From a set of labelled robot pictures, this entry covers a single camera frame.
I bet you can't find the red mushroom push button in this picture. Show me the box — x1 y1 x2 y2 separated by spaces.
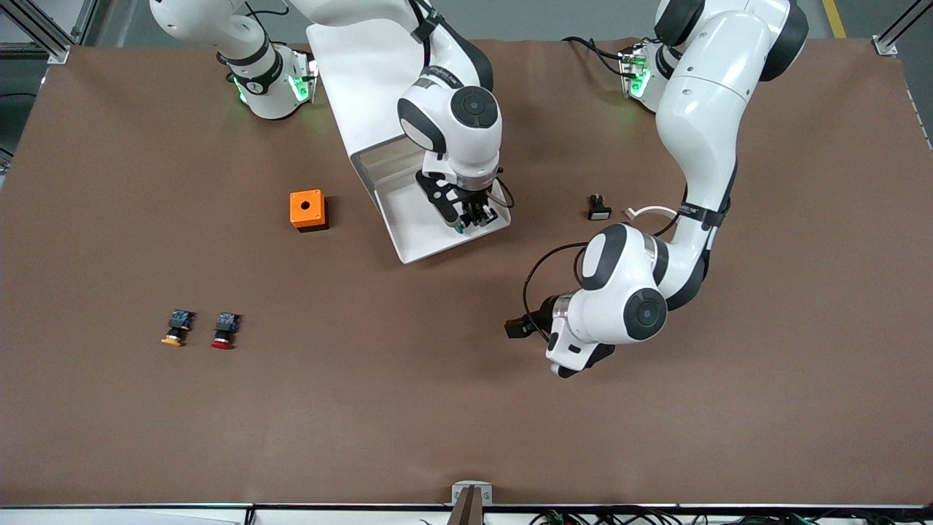
211 312 243 351

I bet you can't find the yellow mushroom push button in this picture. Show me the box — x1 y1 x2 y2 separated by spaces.
160 309 195 348

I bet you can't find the brown table cover mat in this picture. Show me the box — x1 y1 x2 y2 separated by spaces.
0 36 933 508

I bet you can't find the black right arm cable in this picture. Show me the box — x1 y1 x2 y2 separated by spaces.
490 171 515 211

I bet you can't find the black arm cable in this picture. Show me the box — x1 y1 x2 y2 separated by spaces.
490 171 515 211
521 242 593 343

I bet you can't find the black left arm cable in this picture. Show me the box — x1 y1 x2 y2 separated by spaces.
521 242 593 343

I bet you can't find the orange button enclosure box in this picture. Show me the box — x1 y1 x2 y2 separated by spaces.
289 189 330 233

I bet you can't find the black base cable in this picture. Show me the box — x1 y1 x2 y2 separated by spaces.
561 35 633 77

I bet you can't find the black cable bundle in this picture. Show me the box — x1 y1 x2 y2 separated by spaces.
419 507 933 525

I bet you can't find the aluminium frame post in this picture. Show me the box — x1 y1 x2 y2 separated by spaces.
0 0 99 65
873 0 933 57

